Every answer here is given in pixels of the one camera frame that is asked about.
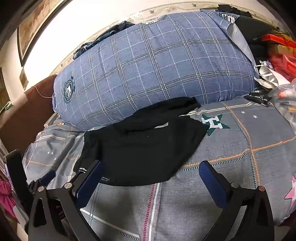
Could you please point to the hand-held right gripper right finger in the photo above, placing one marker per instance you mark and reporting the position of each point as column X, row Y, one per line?
column 212, row 185

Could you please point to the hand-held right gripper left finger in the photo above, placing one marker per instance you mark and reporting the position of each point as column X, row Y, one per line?
column 89, row 185

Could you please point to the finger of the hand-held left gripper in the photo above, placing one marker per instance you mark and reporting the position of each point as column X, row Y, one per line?
column 48, row 177

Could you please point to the black pants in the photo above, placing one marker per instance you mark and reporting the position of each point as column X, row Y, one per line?
column 138, row 150

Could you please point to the grey printed bed sheet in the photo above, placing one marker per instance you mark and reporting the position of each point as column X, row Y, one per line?
column 231, row 143

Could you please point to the brown headboard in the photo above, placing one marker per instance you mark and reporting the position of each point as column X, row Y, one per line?
column 27, row 115

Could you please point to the black flat packet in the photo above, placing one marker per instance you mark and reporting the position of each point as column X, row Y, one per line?
column 259, row 97

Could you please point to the clear plastic bag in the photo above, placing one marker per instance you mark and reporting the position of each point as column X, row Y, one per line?
column 286, row 102

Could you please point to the white grey plastic bag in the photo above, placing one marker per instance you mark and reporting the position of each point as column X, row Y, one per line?
column 268, row 76

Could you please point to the blue plaid pillow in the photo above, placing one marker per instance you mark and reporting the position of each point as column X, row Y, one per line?
column 150, row 69

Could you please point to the red plastic bag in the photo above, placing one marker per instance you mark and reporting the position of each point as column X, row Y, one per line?
column 282, row 58

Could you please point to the dark blue clothes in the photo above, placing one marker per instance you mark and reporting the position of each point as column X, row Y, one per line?
column 111, row 30

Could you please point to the black bag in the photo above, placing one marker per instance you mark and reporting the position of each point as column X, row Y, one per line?
column 252, row 27

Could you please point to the small framed wall picture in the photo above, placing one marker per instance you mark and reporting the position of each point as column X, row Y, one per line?
column 23, row 77

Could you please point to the large framed wall picture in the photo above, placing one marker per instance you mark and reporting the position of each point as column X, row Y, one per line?
column 34, row 25

